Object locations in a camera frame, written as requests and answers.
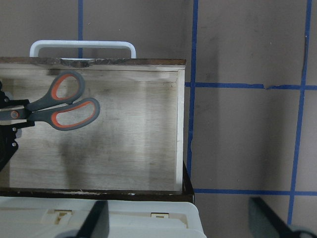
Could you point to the dark brown wooden cabinet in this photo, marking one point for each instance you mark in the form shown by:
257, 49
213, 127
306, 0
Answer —
186, 194

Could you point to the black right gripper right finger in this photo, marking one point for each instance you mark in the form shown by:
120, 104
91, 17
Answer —
265, 223

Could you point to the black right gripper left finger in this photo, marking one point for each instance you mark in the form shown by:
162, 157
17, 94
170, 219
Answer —
96, 224

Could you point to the light wooden drawer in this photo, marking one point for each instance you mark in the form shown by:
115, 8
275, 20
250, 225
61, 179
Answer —
136, 143

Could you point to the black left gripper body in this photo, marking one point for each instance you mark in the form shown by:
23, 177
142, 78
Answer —
8, 145

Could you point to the grey orange handled scissors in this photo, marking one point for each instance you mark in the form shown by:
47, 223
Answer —
48, 107

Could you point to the cream white plastic tray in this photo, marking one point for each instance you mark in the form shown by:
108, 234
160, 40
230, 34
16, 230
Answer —
23, 217

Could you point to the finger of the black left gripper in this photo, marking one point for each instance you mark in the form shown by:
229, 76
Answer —
19, 125
6, 103

